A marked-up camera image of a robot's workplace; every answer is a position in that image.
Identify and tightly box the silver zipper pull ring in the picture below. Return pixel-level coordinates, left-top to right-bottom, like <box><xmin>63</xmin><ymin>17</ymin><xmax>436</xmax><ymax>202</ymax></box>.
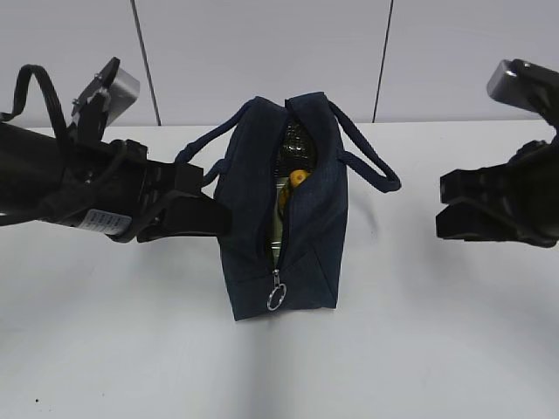
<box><xmin>266</xmin><ymin>269</ymin><xmax>288</xmax><ymax>312</ymax></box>

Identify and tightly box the glass container with green lid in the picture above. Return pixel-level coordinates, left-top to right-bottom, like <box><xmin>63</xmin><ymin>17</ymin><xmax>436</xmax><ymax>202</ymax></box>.
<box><xmin>271</xmin><ymin>176</ymin><xmax>288</xmax><ymax>264</ymax></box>

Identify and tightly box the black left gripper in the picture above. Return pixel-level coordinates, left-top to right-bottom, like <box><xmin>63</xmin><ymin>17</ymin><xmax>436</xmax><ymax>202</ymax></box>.
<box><xmin>65</xmin><ymin>140</ymin><xmax>231</xmax><ymax>243</ymax></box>

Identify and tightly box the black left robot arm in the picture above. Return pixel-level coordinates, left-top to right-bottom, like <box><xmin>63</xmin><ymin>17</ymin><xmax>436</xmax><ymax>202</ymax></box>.
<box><xmin>1</xmin><ymin>123</ymin><xmax>231</xmax><ymax>243</ymax></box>

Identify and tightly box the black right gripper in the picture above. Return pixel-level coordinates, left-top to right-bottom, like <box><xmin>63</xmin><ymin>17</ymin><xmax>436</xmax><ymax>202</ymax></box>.
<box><xmin>435</xmin><ymin>139</ymin><xmax>558</xmax><ymax>248</ymax></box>

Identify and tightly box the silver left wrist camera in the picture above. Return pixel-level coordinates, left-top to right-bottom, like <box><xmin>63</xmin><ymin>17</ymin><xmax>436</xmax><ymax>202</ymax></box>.
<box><xmin>71</xmin><ymin>57</ymin><xmax>141</xmax><ymax>126</ymax></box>

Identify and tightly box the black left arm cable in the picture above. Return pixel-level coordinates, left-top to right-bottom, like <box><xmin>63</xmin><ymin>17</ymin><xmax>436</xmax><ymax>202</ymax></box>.
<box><xmin>0</xmin><ymin>64</ymin><xmax>71</xmax><ymax>145</ymax></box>

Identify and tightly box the yellow orange toy pumpkin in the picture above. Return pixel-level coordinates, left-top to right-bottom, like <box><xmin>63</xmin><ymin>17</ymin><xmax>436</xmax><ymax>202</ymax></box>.
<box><xmin>279</xmin><ymin>169</ymin><xmax>311</xmax><ymax>207</ymax></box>

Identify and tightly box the dark blue fabric lunch bag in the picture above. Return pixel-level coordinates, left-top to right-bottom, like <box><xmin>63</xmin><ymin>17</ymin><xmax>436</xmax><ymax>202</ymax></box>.
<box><xmin>177</xmin><ymin>92</ymin><xmax>401</xmax><ymax>320</ymax></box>

